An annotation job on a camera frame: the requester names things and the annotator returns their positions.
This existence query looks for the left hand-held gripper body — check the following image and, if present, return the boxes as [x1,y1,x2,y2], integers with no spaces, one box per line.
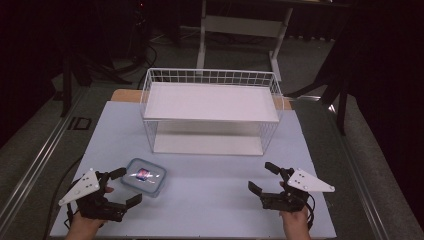
[58,168,128,222]

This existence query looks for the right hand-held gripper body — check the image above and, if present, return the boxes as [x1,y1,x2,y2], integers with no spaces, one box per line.
[260,167,336,213]

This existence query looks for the clear plastic container blue lid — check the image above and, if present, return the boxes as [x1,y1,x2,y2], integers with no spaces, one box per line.
[120,157,168,199]

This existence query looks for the person's right hand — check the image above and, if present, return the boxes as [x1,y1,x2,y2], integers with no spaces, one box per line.
[279,205,313,240]

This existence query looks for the person's left hand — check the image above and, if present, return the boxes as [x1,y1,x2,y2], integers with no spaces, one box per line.
[64,211,106,240]

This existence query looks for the light blue table mat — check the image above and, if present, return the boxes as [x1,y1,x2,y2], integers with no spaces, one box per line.
[49,101,337,240]

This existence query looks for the wooden table board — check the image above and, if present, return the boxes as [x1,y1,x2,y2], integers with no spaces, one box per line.
[110,88,293,111]

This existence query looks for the black stand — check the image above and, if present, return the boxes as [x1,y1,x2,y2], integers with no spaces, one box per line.
[285,49,350,136]
[59,49,134,118]

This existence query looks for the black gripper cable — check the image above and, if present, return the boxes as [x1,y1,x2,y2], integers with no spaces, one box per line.
[42,155,84,240]
[303,193,317,232]

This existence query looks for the metal floor rail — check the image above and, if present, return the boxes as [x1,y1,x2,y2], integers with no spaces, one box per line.
[0,87,88,228]
[328,103,392,240]

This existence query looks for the white wire shelf rack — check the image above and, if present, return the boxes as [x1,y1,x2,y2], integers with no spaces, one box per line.
[139,67,285,157]

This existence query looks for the black floor cable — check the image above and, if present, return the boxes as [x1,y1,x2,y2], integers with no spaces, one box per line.
[113,43,159,90]

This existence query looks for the white desk frame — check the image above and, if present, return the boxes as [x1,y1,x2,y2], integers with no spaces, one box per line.
[195,0,295,83]

